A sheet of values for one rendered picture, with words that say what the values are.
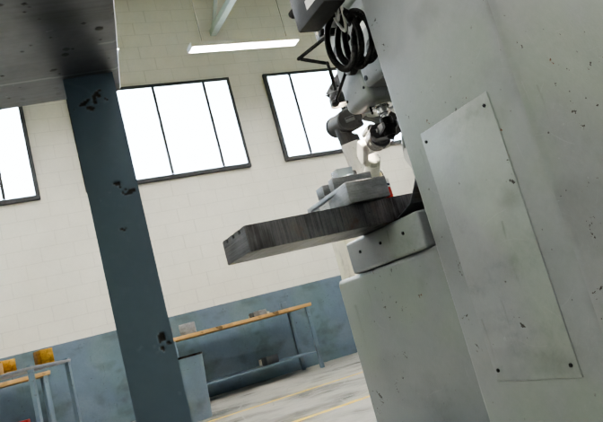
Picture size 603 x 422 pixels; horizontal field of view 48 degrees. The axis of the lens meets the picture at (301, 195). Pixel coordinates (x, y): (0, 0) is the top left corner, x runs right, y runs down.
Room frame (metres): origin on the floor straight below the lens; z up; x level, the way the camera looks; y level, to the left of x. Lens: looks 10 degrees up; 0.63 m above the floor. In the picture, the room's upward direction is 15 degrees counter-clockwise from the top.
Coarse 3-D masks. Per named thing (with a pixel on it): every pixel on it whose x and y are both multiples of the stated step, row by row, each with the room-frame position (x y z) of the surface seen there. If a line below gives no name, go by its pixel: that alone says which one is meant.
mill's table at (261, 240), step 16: (336, 208) 2.13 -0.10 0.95; (352, 208) 2.15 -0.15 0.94; (368, 208) 2.18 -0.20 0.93; (384, 208) 2.20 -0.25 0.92; (400, 208) 2.23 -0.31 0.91; (256, 224) 2.01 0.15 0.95; (272, 224) 2.03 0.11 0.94; (288, 224) 2.05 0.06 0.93; (304, 224) 2.07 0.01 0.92; (320, 224) 2.10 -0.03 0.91; (336, 224) 2.12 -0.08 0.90; (352, 224) 2.15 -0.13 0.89; (368, 224) 2.17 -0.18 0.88; (384, 224) 2.26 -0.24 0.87; (240, 240) 2.04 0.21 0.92; (256, 240) 2.00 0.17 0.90; (272, 240) 2.02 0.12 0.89; (288, 240) 2.05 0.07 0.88; (304, 240) 2.07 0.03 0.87; (320, 240) 2.19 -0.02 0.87; (336, 240) 2.33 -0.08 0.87; (240, 256) 2.07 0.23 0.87; (256, 256) 2.15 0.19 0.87
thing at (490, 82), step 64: (384, 0) 1.85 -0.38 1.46; (448, 0) 1.63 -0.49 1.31; (512, 0) 1.54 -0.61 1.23; (576, 0) 1.63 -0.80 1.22; (384, 64) 1.93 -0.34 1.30; (448, 64) 1.69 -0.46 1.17; (512, 64) 1.52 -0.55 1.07; (576, 64) 1.60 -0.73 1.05; (448, 128) 1.76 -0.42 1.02; (512, 128) 1.56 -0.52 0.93; (576, 128) 1.57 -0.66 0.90; (448, 192) 1.83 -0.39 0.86; (512, 192) 1.62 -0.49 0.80; (576, 192) 1.54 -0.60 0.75; (448, 256) 1.91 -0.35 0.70; (512, 256) 1.68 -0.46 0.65; (576, 256) 1.52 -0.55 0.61; (512, 320) 1.75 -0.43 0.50; (576, 320) 1.57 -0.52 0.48; (512, 384) 1.82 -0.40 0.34; (576, 384) 1.62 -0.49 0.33
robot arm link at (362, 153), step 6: (360, 144) 2.58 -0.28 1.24; (360, 150) 2.61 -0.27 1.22; (366, 150) 2.58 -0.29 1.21; (360, 156) 2.64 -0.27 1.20; (366, 156) 2.61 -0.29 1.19; (372, 156) 2.69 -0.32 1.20; (378, 156) 2.69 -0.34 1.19; (360, 162) 2.67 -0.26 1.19; (366, 162) 2.64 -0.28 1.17; (372, 162) 2.67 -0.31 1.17; (378, 162) 2.67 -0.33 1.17
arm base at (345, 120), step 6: (342, 114) 2.77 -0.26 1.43; (348, 114) 2.78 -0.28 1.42; (336, 120) 2.77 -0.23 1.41; (342, 120) 2.77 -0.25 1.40; (348, 120) 2.78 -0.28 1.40; (354, 120) 2.79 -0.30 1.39; (360, 120) 2.80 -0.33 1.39; (342, 126) 2.77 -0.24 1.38; (348, 126) 2.78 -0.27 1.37; (354, 126) 2.79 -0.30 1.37; (360, 126) 2.80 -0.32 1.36
